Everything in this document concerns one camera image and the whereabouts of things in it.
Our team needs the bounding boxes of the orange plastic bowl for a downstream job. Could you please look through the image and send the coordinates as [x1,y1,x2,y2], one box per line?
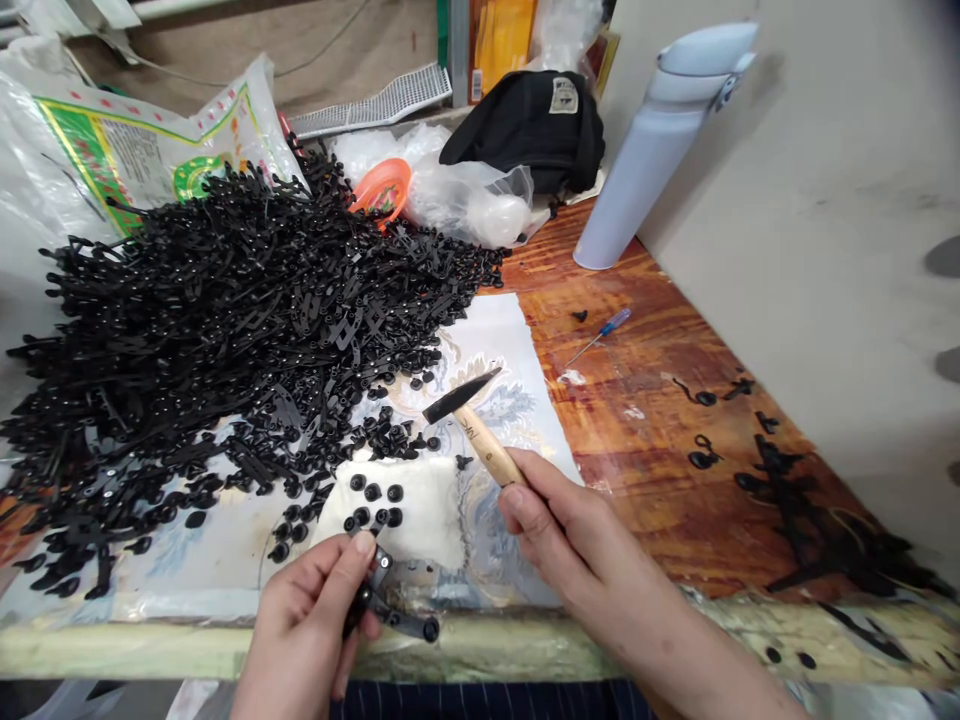
[347,157,415,228]

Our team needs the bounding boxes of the person's body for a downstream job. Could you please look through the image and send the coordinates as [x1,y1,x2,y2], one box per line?
[328,678,655,720]

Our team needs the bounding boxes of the crumpled clear plastic bag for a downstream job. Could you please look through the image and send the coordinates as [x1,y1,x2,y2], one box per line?
[328,122,535,250]

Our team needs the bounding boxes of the group of black round caps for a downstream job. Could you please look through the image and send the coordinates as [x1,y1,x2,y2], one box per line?
[343,476,406,535]

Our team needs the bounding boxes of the white foam pad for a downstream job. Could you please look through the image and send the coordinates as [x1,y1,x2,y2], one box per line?
[309,449,471,573]

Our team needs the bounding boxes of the printed white woven sack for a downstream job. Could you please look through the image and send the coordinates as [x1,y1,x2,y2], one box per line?
[0,50,310,243]

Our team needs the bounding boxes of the orange packet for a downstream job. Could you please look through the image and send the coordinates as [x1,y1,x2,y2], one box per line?
[467,0,541,107]

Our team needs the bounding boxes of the pale blue water bottle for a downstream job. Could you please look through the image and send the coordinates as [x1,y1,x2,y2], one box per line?
[572,20,761,272]

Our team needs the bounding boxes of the black looped clip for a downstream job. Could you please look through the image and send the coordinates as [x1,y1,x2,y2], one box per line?
[671,374,719,409]
[687,434,726,472]

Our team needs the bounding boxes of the black plastic strap piece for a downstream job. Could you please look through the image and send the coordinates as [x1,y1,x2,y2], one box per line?
[342,517,442,645]

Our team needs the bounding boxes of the black cap with patch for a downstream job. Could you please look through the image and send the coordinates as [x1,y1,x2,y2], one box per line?
[438,69,607,198]

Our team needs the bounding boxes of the pile of black plastic straps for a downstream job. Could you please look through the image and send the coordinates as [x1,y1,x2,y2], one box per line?
[0,138,516,601]

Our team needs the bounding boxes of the white cable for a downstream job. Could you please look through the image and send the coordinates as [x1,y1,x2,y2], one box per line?
[133,0,370,88]

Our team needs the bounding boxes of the wooden handled hammer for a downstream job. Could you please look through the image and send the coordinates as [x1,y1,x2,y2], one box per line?
[422,365,529,490]

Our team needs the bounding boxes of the floral patterned plastic mat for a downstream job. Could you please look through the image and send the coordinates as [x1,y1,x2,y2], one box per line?
[0,292,588,625]

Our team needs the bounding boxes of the person's right hand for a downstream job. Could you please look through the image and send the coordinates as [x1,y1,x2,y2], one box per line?
[497,447,693,640]

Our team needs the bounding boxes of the white wire mesh rack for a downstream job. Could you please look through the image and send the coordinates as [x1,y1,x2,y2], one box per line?
[287,62,456,141]

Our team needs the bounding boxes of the blue handled screwdriver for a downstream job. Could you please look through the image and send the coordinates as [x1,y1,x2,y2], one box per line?
[563,307,634,369]

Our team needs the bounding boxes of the person's left hand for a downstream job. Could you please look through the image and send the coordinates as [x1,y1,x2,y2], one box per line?
[245,528,386,704]

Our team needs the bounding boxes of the pale foam edge strip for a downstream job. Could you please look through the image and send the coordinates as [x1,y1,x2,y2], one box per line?
[0,588,960,685]

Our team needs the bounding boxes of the heap of assembled black straps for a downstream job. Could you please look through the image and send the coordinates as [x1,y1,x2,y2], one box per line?
[733,433,960,603]

